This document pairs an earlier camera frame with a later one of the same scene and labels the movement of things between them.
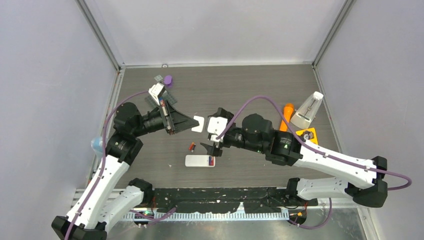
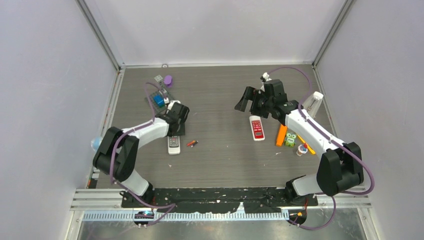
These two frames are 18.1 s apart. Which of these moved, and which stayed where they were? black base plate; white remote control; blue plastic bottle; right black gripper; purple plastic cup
Moved: right black gripper; white remote control
Stayed: black base plate; purple plastic cup; blue plastic bottle
